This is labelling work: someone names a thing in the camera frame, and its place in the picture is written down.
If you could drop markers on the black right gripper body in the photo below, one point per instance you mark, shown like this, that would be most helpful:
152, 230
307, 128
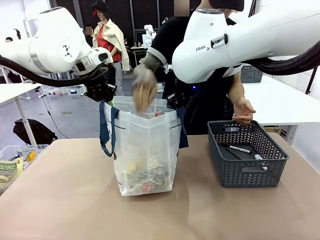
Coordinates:
176, 100

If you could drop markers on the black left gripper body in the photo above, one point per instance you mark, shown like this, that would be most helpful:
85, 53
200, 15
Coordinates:
101, 90

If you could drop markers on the grey plastic lattice basket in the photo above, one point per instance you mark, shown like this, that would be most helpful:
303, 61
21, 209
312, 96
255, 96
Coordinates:
251, 73
247, 172

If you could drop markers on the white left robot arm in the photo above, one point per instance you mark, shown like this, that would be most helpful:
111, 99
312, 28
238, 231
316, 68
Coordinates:
50, 45

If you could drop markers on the person's bare left forearm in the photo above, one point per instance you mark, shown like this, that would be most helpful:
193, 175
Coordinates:
237, 87

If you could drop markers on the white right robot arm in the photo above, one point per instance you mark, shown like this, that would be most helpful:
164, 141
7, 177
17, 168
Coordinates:
250, 35

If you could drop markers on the person's sleeved right forearm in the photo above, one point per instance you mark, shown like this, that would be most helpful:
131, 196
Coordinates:
152, 61

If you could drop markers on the yellow item inside bag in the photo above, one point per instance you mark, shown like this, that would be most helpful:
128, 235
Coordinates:
132, 166

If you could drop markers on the red item inside bag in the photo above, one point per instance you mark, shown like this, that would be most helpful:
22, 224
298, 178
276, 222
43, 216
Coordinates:
146, 186

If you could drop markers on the person's gloved right hand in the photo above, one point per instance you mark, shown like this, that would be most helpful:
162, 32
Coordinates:
145, 85

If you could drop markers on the person's bare left hand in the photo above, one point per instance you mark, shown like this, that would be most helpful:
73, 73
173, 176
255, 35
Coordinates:
243, 111

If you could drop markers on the clear floor bin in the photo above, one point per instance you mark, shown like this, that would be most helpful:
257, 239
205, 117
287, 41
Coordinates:
53, 90
75, 90

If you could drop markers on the person in black clothing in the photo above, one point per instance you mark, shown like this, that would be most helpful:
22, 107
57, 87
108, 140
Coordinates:
210, 100

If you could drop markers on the mannequin in cream jacket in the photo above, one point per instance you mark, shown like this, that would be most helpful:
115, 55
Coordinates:
110, 37

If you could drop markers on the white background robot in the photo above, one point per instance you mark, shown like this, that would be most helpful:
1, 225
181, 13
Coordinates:
149, 35

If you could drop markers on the black backpack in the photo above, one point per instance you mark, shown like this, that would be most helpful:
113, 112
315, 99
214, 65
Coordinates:
37, 131

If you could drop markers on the thin black pen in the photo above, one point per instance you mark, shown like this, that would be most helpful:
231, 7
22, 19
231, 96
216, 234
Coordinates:
233, 153

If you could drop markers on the black marker white label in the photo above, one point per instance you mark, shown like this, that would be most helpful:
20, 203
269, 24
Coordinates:
240, 149

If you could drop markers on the white table with leg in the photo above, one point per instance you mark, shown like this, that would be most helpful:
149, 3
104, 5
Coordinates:
15, 92

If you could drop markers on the yellow item in bin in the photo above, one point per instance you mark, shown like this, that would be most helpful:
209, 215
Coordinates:
31, 156

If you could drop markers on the grey white marker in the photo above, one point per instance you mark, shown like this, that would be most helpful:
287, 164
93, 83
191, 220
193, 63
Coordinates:
260, 161

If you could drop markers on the clear plastic storage bin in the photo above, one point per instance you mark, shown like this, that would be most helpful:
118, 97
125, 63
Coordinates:
15, 150

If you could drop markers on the white side table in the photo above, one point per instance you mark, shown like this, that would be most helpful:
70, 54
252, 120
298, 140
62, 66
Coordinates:
282, 100

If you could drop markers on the green printed snack package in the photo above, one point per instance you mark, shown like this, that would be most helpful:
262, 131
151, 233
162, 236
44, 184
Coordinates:
11, 167

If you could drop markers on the beige printed snack package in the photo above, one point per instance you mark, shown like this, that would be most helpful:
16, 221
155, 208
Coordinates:
4, 182

